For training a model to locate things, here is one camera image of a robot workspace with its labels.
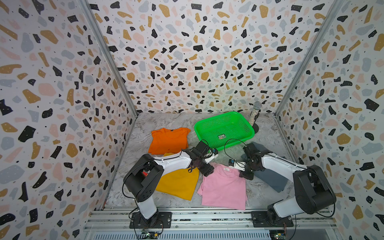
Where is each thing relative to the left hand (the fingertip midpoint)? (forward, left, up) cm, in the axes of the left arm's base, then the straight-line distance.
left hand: (211, 166), depth 88 cm
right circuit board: (-33, -30, -5) cm, 45 cm away
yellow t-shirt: (-8, +18, -4) cm, 20 cm away
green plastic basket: (+29, -12, -3) cm, 32 cm away
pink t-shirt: (-11, -7, -3) cm, 14 cm away
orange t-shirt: (+21, +29, -3) cm, 36 cm away
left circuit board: (-32, +31, -4) cm, 45 cm away
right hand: (-2, -19, -4) cm, 20 cm away
